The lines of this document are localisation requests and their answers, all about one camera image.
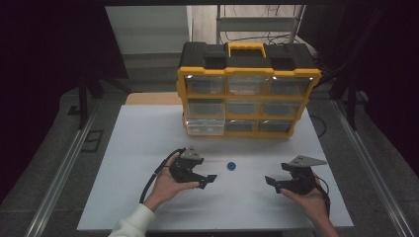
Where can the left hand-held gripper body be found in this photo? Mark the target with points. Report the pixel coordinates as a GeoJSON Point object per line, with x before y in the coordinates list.
{"type": "Point", "coordinates": [184, 168]}

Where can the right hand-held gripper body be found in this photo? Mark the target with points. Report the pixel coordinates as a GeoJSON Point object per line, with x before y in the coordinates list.
{"type": "Point", "coordinates": [301, 179]}

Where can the clear plastic drawer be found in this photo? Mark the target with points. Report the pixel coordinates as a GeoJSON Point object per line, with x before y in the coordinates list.
{"type": "Point", "coordinates": [206, 127]}

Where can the yellow black drawer organizer cabinet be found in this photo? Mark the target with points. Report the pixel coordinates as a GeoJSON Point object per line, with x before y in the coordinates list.
{"type": "Point", "coordinates": [250, 59]}

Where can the person's right hand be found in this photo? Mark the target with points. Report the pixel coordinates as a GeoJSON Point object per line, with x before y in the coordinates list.
{"type": "Point", "coordinates": [309, 204]}

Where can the person's left hand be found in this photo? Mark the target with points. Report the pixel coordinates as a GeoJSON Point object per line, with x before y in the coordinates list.
{"type": "Point", "coordinates": [164, 192]}

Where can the white table sheet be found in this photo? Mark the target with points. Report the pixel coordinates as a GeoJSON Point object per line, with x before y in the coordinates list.
{"type": "Point", "coordinates": [230, 207]}

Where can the wooden board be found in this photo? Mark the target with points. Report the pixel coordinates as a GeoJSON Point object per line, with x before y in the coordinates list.
{"type": "Point", "coordinates": [151, 98]}

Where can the grid of clear drawers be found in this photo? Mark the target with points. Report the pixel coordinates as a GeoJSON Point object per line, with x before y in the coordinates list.
{"type": "Point", "coordinates": [247, 85]}

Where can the black stand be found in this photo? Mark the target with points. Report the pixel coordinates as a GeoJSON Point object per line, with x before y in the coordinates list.
{"type": "Point", "coordinates": [84, 98]}
{"type": "Point", "coordinates": [351, 98]}

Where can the black floor socket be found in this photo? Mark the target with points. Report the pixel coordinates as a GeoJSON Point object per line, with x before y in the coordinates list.
{"type": "Point", "coordinates": [93, 140]}

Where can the white panel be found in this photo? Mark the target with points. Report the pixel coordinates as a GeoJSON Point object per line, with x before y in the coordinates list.
{"type": "Point", "coordinates": [148, 29]}

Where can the aluminium frame rail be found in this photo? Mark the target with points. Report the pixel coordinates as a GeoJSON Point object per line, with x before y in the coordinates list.
{"type": "Point", "coordinates": [56, 184]}
{"type": "Point", "coordinates": [372, 171]}

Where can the grey metal shelf frame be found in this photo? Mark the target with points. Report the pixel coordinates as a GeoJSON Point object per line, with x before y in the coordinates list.
{"type": "Point", "coordinates": [255, 23]}

